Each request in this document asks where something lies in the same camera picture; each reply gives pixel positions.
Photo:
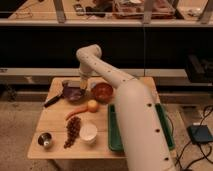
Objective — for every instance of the black power box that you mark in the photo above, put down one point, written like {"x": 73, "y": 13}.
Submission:
{"x": 199, "y": 134}

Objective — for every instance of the black handled knife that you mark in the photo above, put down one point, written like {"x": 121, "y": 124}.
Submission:
{"x": 53, "y": 100}

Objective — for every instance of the green plastic tray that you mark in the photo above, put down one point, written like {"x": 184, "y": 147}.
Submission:
{"x": 114, "y": 138}

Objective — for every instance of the white cup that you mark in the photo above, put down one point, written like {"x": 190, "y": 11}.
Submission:
{"x": 88, "y": 133}

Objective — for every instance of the bunch of brown grapes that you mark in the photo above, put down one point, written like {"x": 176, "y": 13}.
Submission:
{"x": 73, "y": 129}

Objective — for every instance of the yellow orange fruit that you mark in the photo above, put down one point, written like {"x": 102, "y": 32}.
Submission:
{"x": 93, "y": 106}

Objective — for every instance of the small steel cup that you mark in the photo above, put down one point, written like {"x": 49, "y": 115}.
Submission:
{"x": 45, "y": 140}

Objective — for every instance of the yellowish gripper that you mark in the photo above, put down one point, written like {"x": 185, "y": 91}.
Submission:
{"x": 83, "y": 84}

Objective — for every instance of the orange bowl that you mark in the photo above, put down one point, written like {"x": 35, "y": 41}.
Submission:
{"x": 102, "y": 92}

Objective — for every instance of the orange carrot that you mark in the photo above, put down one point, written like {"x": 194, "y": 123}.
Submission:
{"x": 76, "y": 111}

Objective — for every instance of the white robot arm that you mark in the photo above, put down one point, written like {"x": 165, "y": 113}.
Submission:
{"x": 142, "y": 136}

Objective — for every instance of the wooden table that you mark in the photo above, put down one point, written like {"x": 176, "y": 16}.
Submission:
{"x": 52, "y": 120}

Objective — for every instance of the purple bowl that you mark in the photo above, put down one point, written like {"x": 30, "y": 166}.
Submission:
{"x": 73, "y": 93}

